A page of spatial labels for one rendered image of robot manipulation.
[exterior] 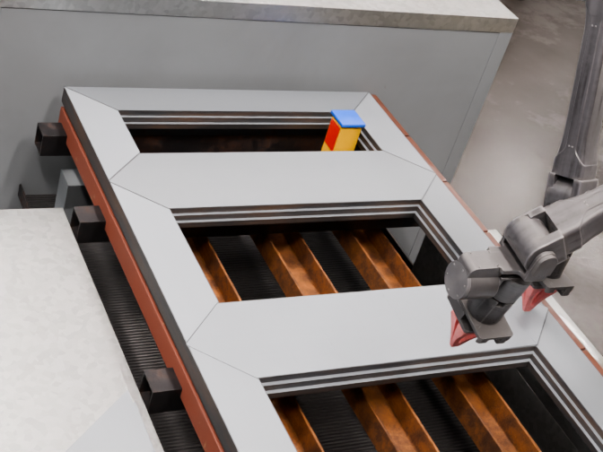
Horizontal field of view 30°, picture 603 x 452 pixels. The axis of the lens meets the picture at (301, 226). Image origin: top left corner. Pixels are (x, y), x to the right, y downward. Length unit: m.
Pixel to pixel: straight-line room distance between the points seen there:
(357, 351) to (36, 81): 0.93
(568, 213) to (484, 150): 2.89
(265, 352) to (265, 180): 0.51
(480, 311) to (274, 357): 0.35
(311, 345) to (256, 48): 0.88
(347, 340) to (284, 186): 0.45
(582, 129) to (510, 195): 2.30
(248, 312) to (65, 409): 0.34
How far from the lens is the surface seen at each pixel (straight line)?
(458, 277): 1.63
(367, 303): 2.02
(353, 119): 2.48
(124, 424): 1.75
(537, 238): 1.62
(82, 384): 1.86
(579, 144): 2.00
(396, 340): 1.96
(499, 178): 4.37
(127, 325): 2.28
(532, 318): 2.16
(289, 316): 1.93
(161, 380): 1.85
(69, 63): 2.41
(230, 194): 2.18
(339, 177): 2.33
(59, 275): 2.05
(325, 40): 2.61
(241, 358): 1.82
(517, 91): 5.11
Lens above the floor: 2.04
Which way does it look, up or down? 34 degrees down
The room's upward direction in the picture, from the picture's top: 18 degrees clockwise
